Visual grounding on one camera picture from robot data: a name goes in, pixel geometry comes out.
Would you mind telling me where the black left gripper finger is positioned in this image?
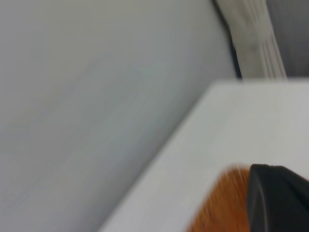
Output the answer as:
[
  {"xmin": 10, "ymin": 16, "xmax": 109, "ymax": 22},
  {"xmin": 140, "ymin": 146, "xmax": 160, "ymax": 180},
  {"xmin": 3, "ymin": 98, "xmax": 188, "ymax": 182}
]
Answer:
[{"xmin": 246, "ymin": 163, "xmax": 309, "ymax": 232}]

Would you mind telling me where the white curtain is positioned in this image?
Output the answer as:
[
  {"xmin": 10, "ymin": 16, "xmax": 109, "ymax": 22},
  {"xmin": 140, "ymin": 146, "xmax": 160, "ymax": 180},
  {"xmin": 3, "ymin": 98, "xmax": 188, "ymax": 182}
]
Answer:
[{"xmin": 212, "ymin": 0, "xmax": 288, "ymax": 80}]

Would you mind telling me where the orange woven wicker basket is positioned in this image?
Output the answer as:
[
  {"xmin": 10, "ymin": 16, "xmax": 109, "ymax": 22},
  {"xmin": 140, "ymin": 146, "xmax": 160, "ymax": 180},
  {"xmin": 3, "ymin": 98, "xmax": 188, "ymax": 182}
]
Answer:
[{"xmin": 185, "ymin": 164, "xmax": 252, "ymax": 232}]

